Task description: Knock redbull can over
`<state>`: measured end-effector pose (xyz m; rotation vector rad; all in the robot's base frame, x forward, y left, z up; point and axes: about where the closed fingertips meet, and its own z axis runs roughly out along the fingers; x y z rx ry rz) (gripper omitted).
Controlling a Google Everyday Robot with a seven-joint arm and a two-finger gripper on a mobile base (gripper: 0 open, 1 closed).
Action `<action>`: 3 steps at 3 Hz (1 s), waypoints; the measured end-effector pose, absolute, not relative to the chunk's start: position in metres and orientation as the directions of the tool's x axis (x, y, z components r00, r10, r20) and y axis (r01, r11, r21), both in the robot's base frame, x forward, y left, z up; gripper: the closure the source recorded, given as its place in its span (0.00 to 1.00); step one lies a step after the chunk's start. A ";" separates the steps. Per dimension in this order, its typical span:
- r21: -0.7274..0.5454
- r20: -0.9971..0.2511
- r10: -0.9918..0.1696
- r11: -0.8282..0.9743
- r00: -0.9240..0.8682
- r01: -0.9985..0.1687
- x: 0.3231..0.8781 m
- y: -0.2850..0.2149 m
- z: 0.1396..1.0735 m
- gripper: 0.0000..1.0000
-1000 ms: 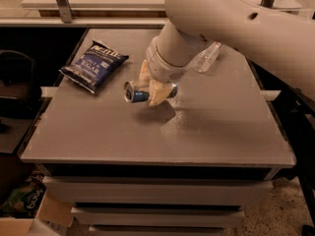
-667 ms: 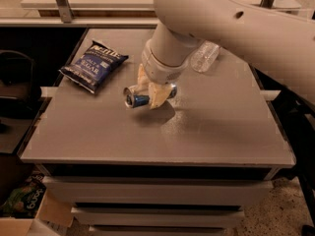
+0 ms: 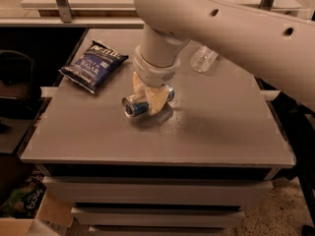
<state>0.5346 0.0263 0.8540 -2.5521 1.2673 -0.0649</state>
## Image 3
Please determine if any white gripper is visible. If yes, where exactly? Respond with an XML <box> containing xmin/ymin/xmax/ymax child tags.
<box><xmin>133</xmin><ymin>46</ymin><xmax>180</xmax><ymax>115</ymax></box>

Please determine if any red bull can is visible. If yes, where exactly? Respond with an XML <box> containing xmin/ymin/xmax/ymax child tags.
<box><xmin>121</xmin><ymin>84</ymin><xmax>175</xmax><ymax>118</ymax></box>

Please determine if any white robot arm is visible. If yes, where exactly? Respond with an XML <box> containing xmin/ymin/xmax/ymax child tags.
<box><xmin>134</xmin><ymin>0</ymin><xmax>315</xmax><ymax>111</ymax></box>

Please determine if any blue kettle chips bag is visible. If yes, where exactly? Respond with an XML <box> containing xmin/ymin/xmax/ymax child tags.
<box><xmin>59</xmin><ymin>40</ymin><xmax>129</xmax><ymax>93</ymax></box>

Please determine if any clear plastic water bottle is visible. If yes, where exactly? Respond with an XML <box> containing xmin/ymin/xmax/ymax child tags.
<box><xmin>190</xmin><ymin>46</ymin><xmax>218</xmax><ymax>73</ymax></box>

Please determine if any grey drawer cabinet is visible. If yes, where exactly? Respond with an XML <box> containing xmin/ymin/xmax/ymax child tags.
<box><xmin>22</xmin><ymin>43</ymin><xmax>294</xmax><ymax>236</ymax></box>

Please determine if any white shelf with metal brackets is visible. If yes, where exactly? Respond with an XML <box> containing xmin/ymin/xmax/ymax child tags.
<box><xmin>0</xmin><ymin>0</ymin><xmax>314</xmax><ymax>30</ymax></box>

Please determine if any black chair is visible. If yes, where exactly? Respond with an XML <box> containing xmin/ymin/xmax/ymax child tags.
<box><xmin>0</xmin><ymin>49</ymin><xmax>41</xmax><ymax>120</ymax></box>

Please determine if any cardboard box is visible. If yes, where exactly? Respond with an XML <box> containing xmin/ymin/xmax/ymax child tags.
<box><xmin>0</xmin><ymin>191</ymin><xmax>73</xmax><ymax>236</ymax></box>

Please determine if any green snack bag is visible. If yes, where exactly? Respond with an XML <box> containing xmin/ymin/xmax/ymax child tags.
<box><xmin>1</xmin><ymin>172</ymin><xmax>46</xmax><ymax>218</ymax></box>

